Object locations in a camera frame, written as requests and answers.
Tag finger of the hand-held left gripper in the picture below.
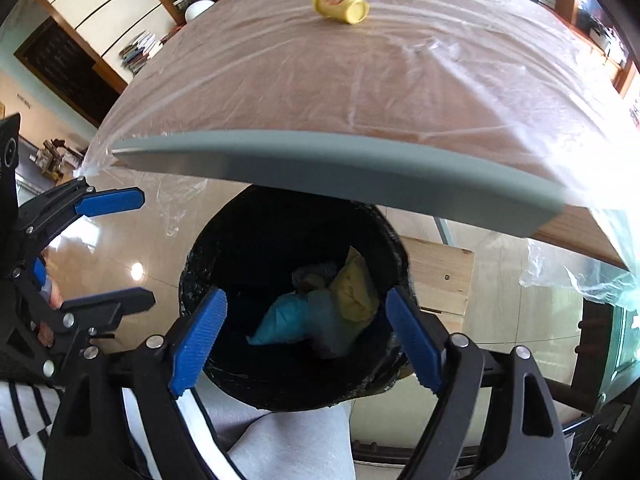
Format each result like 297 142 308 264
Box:
11 259 157 377
17 177 146 257

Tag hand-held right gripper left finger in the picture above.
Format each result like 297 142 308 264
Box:
42 287 242 480

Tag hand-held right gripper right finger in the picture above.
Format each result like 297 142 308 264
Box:
385 286 573 480

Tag yellow paper sheet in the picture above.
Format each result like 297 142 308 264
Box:
327 246 381 337

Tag blue plastic bag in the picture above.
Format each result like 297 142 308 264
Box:
247 290 321 346

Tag black trash bin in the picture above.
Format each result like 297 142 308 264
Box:
178 185 421 411

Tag light wooden stool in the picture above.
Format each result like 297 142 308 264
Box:
405 237 476 333

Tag grey pants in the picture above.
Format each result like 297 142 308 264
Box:
190 385 357 480

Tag stack of books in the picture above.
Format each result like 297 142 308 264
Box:
118 30 167 76

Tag white and wood cabinet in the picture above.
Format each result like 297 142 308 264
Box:
15 0 226 128

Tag white bowl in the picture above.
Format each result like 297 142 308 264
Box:
185 0 217 22

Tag clear plastic table cover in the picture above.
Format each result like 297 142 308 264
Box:
82 0 640 306

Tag yellow paper cup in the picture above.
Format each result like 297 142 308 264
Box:
312 0 371 26

